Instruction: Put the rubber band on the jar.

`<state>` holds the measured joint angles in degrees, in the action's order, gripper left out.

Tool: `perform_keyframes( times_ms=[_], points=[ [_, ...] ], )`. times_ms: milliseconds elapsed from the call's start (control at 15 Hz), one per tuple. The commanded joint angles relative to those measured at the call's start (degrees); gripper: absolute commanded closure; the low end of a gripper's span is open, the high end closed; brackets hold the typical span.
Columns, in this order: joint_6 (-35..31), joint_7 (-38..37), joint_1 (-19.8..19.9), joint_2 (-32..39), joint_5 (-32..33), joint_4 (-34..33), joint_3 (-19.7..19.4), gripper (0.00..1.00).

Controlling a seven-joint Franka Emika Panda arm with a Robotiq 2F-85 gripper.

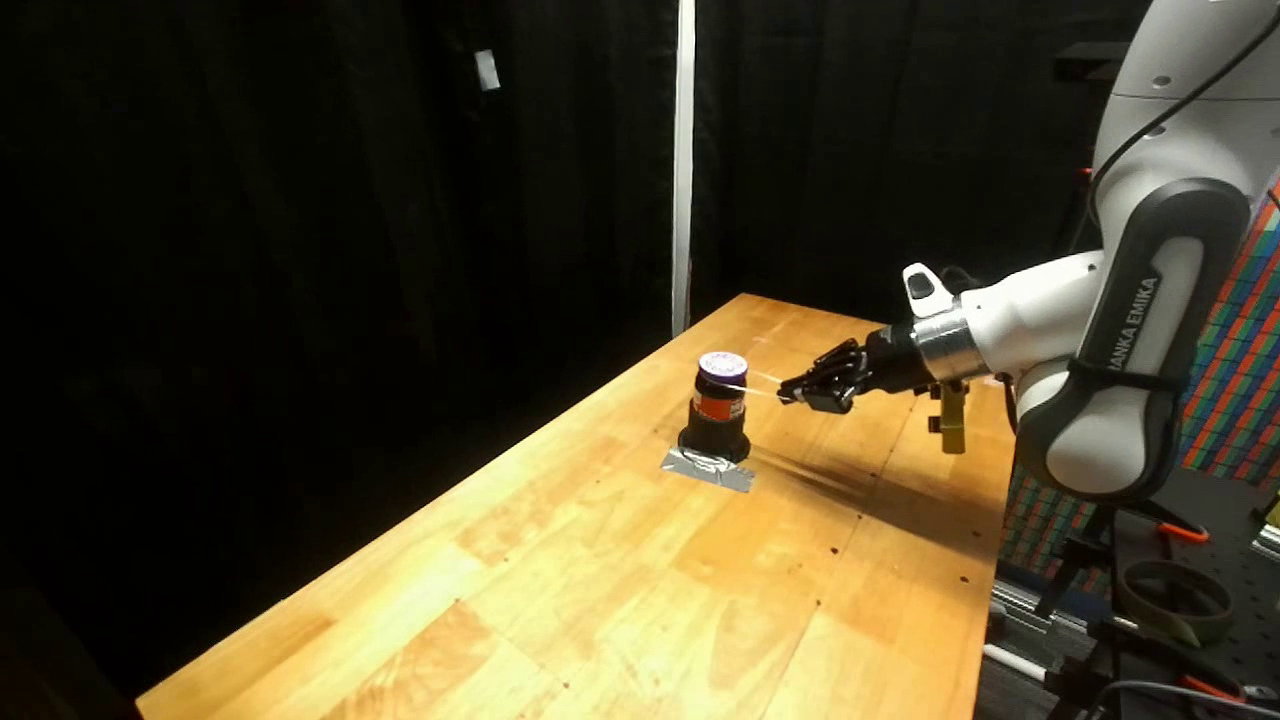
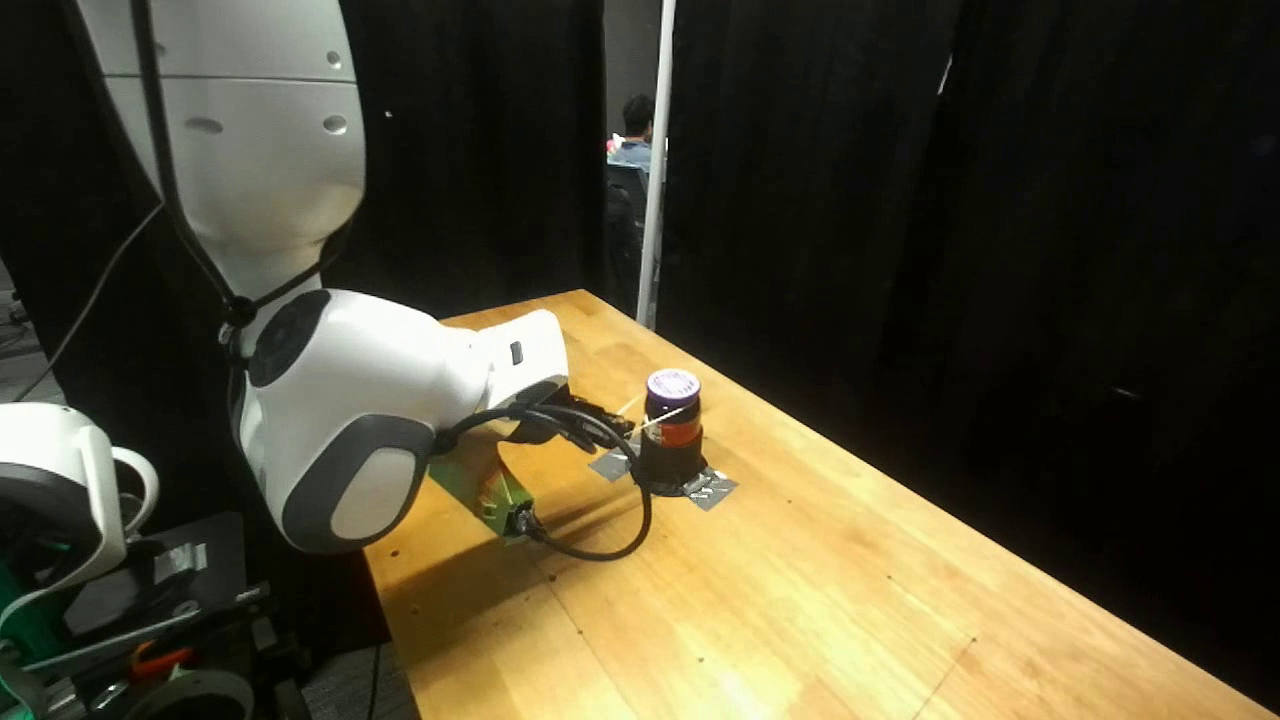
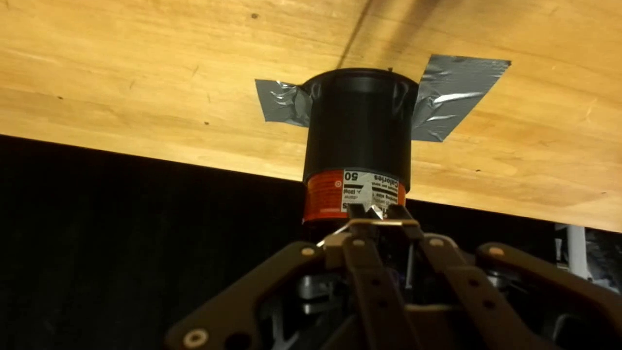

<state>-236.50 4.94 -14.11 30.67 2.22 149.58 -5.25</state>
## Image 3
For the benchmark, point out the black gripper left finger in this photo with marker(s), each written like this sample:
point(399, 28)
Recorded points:
point(273, 293)

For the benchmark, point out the black jar with orange label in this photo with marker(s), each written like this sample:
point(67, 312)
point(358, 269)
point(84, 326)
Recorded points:
point(360, 129)

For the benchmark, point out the white vertical pole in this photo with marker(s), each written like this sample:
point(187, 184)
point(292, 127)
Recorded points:
point(576, 250)

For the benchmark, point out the grey duct tape piece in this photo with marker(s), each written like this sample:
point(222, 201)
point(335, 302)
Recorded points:
point(453, 98)
point(280, 100)

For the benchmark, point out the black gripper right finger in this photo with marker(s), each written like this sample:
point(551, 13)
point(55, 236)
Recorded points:
point(518, 298)

